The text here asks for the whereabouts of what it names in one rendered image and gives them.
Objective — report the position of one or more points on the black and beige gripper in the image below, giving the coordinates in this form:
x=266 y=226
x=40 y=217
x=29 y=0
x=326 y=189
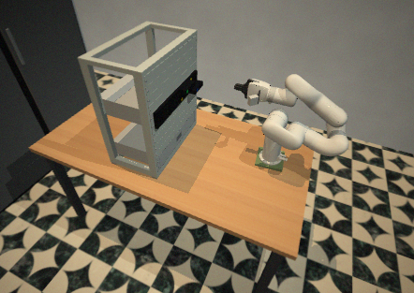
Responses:
x=252 y=87

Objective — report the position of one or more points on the grey rack frame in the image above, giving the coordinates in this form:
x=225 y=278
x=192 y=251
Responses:
x=163 y=108

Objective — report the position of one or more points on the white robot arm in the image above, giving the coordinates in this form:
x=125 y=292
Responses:
x=276 y=136

